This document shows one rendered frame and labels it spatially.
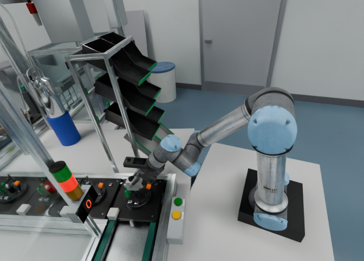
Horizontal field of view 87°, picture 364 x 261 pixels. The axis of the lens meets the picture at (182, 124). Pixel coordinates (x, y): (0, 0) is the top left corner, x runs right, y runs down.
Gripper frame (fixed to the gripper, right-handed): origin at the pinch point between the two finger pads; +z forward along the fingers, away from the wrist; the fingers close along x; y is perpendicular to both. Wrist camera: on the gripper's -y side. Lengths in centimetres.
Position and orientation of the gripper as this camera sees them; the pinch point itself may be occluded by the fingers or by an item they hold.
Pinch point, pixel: (131, 181)
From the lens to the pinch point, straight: 101.5
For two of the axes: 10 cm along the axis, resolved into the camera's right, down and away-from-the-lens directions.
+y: 8.1, 5.1, 2.7
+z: -5.7, 6.3, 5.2
